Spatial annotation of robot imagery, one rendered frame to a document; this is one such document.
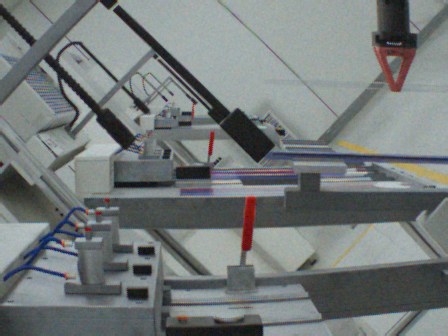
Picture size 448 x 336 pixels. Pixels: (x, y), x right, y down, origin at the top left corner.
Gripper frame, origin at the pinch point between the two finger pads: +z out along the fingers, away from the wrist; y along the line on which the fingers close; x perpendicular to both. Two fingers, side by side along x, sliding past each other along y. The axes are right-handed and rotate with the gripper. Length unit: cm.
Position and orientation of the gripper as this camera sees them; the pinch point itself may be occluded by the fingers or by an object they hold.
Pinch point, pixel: (395, 86)
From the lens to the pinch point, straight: 153.1
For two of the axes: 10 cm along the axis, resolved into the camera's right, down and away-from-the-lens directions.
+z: 0.0, 9.9, 1.3
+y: -0.2, 1.3, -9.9
